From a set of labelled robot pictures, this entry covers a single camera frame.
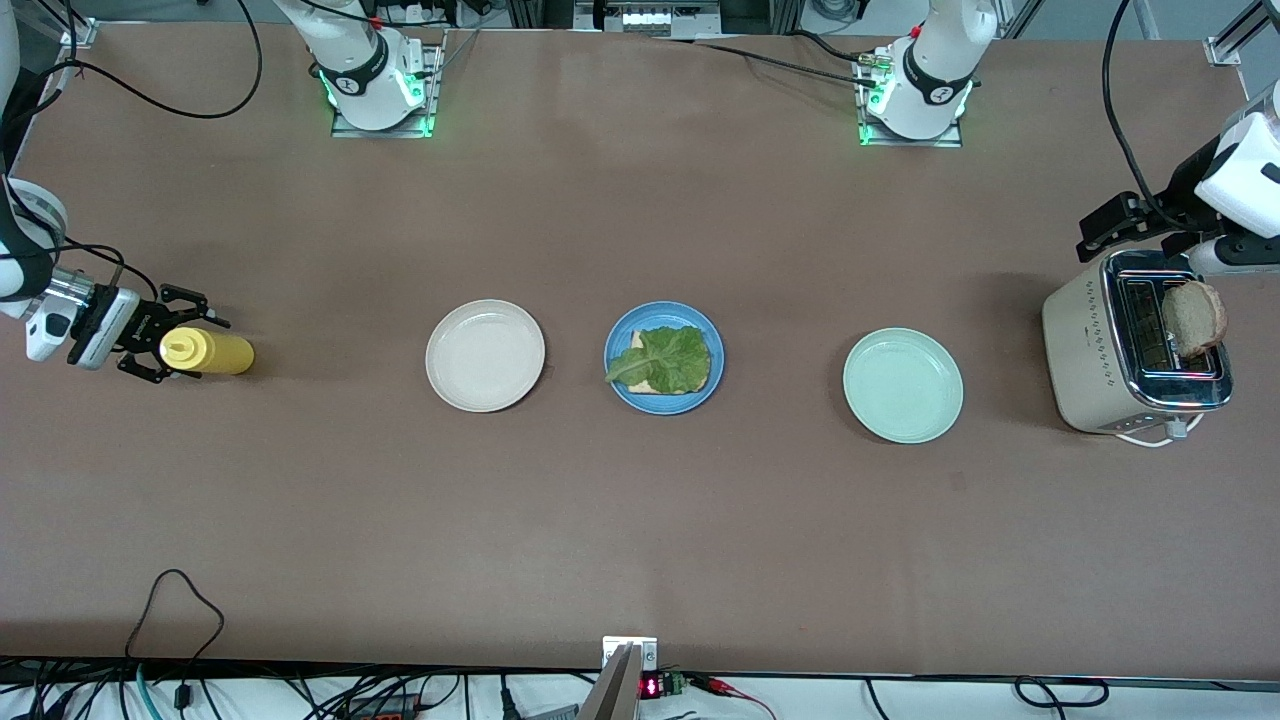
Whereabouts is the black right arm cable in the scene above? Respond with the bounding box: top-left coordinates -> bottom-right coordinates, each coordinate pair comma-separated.
5,0 -> 264,301

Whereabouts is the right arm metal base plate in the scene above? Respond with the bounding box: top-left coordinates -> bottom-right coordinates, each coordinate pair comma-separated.
330,30 -> 447,139

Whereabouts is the aluminium frame extrusion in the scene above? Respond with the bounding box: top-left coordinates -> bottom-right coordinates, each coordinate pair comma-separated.
30,0 -> 99,48
1215,0 -> 1280,59

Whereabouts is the pale green plate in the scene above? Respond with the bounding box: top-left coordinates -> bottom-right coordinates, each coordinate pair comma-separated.
842,328 -> 965,445

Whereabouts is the silver mounting bracket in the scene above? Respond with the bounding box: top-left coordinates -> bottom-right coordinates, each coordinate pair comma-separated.
602,636 -> 659,673

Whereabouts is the brown bread slice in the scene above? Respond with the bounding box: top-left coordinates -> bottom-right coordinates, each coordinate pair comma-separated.
1160,281 -> 1229,360
624,328 -> 713,397

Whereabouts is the white toaster power cable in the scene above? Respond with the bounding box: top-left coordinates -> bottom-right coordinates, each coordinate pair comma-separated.
1113,415 -> 1206,448

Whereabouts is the black looped cable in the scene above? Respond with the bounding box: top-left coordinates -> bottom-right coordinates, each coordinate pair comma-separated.
125,569 -> 226,663

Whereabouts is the cream and chrome toaster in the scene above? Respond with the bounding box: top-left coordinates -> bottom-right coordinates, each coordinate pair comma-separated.
1041,249 -> 1235,435

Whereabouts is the black cable to arm base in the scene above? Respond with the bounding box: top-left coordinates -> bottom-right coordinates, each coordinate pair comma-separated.
655,35 -> 886,86

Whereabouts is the white and black control box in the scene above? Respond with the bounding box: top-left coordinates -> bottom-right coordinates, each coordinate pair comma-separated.
573,0 -> 723,37

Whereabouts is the cream white plate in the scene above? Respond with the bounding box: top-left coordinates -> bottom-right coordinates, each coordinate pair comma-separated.
425,299 -> 547,413

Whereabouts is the green lettuce leaf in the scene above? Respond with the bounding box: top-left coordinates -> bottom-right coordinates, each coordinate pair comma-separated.
605,325 -> 712,395

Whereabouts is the black coiled cable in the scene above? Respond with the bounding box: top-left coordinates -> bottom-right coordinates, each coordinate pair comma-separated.
1013,677 -> 1111,709

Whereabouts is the blue plate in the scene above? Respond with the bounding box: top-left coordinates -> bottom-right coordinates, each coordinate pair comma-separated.
604,301 -> 726,416

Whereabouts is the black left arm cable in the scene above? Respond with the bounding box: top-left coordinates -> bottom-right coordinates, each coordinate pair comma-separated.
1102,0 -> 1176,231

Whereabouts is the yellow squeeze bottle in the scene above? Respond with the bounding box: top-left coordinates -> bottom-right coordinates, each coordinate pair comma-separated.
159,327 -> 256,378

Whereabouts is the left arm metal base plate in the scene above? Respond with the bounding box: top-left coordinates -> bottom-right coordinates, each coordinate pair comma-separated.
855,40 -> 964,149

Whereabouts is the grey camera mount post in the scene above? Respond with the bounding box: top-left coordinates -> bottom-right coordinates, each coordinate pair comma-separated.
577,643 -> 642,720

